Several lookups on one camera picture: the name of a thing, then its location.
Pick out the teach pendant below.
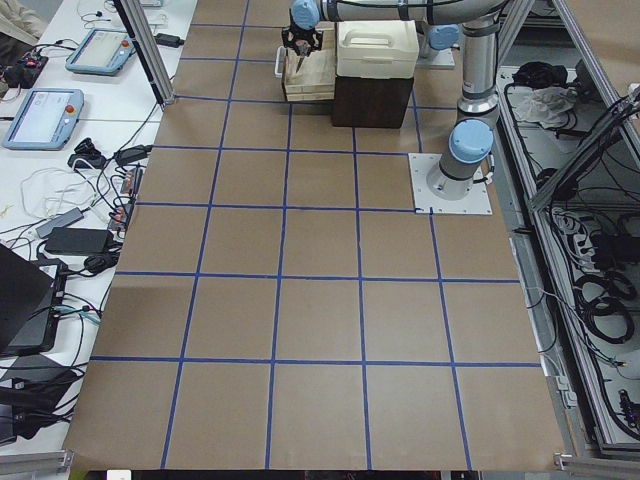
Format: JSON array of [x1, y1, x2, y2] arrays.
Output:
[[2, 88, 84, 151], [65, 28, 134, 76]]

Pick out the large black power brick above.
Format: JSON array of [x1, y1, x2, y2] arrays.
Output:
[[44, 227, 113, 255]]

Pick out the white crumpled cloth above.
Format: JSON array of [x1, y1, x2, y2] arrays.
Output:
[[514, 86, 578, 129]]

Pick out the aluminium frame post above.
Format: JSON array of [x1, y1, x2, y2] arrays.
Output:
[[114, 0, 175, 109]]

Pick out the far teach pendant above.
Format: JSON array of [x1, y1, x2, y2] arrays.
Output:
[[65, 28, 134, 76]]

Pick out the near teach pendant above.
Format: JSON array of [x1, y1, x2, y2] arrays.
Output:
[[2, 88, 84, 151]]

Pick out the light wooden pulled-out drawer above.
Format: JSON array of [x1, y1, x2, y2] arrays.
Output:
[[279, 28, 336, 102]]

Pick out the white drawer handle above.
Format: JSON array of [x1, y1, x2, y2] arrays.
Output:
[[274, 46, 287, 79]]

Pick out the dark wooden drawer cabinet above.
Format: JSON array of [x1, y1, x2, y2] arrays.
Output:
[[331, 76, 414, 129]]

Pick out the white plastic tray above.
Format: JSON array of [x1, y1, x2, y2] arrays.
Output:
[[336, 20, 419, 80]]

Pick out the grey usb hub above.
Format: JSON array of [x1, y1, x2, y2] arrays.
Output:
[[36, 207, 84, 239]]

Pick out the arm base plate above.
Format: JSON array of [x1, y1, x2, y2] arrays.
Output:
[[408, 153, 492, 216], [416, 48, 455, 70]]

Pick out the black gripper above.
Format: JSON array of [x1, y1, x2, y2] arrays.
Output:
[[281, 24, 323, 53]]

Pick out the black power adapter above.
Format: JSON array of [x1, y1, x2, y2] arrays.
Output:
[[154, 33, 184, 48]]

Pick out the grey orange scissors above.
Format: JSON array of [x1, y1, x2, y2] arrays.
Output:
[[295, 41, 311, 73]]

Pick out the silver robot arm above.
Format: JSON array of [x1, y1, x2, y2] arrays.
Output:
[[426, 24, 460, 51], [281, 0, 505, 183]]

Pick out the black laptop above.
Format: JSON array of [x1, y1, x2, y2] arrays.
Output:
[[1, 246, 65, 357]]

